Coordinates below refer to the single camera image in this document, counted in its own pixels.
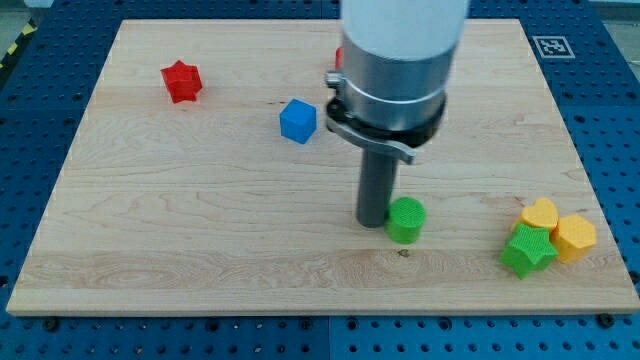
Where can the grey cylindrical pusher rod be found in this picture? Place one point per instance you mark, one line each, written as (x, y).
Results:
(377, 176)

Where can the blue cube block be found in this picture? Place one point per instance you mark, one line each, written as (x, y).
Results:
(298, 121)

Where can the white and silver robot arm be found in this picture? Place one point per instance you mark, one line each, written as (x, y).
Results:
(390, 87)

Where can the red block behind arm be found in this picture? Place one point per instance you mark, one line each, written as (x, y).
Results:
(338, 58)

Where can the green cylinder block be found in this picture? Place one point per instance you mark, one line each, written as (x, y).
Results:
(405, 218)

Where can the yellow heart block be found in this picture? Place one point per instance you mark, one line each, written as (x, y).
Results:
(543, 213)

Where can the green star block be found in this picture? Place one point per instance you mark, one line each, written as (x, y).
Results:
(528, 249)

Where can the yellow hexagon block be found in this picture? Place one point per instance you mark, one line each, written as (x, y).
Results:
(573, 238)

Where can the red star block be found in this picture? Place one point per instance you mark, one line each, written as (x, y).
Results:
(182, 81)

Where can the light wooden board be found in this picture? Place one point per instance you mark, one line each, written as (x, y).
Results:
(203, 208)

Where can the white fiducial marker tag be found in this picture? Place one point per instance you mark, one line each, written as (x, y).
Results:
(553, 47)

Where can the black and yellow hazard tape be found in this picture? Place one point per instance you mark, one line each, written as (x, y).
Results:
(17, 48)

